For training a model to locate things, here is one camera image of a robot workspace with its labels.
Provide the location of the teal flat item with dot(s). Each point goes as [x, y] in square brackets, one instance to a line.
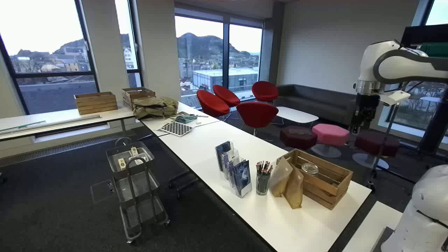
[185, 117]

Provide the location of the open wooden slat crate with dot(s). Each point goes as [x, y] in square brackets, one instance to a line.
[326, 183]

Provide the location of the black monitor screen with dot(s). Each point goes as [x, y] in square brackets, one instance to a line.
[426, 35]

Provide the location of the pink round stool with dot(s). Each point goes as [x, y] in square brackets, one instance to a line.
[331, 136]

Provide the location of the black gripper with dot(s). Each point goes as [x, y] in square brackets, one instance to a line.
[368, 106]

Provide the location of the white side table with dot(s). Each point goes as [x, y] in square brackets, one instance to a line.
[51, 120]

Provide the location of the maroon round stool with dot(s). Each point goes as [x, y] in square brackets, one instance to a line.
[298, 137]
[375, 144]

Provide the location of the dark cup with pens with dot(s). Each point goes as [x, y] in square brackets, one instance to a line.
[262, 179]

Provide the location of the dark grey sofa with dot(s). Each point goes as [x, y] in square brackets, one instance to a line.
[322, 103]

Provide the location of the brown paper packet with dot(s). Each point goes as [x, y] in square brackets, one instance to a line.
[280, 178]
[294, 189]

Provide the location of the light wooden box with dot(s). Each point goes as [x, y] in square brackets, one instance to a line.
[95, 102]

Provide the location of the white low coffee table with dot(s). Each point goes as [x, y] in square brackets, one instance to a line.
[296, 115]

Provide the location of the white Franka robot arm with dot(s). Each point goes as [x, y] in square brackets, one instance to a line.
[422, 64]

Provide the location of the olive green backpack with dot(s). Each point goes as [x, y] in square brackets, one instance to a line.
[156, 106]

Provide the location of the small clear glass jar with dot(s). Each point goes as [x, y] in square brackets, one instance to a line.
[310, 168]

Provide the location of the red lounge chair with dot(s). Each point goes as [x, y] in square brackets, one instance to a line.
[256, 113]
[265, 91]
[227, 94]
[212, 103]

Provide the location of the dark wooden slat crate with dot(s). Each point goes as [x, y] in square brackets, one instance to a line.
[137, 95]

